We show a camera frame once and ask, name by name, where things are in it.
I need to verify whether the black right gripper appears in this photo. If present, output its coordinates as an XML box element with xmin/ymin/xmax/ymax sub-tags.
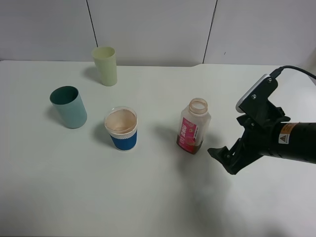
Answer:
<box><xmin>207</xmin><ymin>102</ymin><xmax>290</xmax><ymax>175</ymax></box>

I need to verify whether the clear bottle pink label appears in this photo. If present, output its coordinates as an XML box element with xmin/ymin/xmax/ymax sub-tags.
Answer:
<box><xmin>176</xmin><ymin>98</ymin><xmax>211</xmax><ymax>154</ymax></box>

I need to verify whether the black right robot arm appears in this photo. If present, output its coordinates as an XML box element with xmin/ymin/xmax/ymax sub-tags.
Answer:
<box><xmin>208</xmin><ymin>101</ymin><xmax>316</xmax><ymax>175</ymax></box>

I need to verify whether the pale green plastic cup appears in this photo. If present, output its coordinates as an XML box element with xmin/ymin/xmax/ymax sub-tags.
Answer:
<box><xmin>91</xmin><ymin>47</ymin><xmax>118</xmax><ymax>86</ymax></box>

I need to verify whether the teal plastic cup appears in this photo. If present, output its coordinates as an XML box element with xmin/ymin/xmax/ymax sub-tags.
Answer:
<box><xmin>49</xmin><ymin>85</ymin><xmax>87</xmax><ymax>129</ymax></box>

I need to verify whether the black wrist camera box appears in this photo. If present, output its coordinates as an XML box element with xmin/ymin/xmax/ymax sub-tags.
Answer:
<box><xmin>236</xmin><ymin>74</ymin><xmax>278</xmax><ymax>115</ymax></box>

